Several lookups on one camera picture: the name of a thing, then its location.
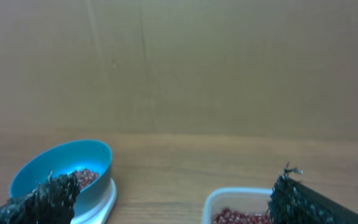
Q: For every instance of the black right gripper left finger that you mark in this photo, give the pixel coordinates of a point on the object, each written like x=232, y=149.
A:
x=51, y=202

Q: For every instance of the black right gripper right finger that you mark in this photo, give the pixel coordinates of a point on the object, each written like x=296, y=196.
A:
x=291, y=202

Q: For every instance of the red beans in bowl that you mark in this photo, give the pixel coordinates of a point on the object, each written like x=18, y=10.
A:
x=85, y=177

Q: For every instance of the teal blue bowl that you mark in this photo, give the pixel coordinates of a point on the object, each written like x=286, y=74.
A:
x=65, y=159

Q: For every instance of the white digital kitchen scale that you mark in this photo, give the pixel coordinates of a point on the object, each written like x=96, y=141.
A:
x=99, y=213

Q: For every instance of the clear plastic container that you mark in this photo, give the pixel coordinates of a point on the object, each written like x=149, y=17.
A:
x=243, y=199

